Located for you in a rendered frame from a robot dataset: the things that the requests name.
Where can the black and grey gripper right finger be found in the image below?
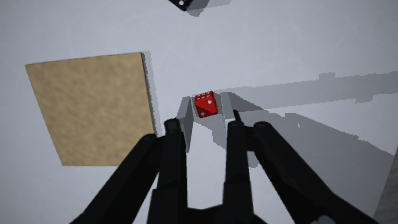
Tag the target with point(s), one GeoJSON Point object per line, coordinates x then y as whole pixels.
{"type": "Point", "coordinates": [304, 194]}

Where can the red die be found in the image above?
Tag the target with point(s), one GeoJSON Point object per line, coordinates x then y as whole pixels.
{"type": "Point", "coordinates": [206, 104]}

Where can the tan flat mat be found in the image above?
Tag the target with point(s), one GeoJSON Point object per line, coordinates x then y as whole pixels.
{"type": "Point", "coordinates": [95, 109]}

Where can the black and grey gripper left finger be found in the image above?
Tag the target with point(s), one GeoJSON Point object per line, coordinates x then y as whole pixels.
{"type": "Point", "coordinates": [121, 197]}

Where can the black die with white pips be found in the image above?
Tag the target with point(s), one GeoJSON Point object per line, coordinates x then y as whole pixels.
{"type": "Point", "coordinates": [181, 4]}

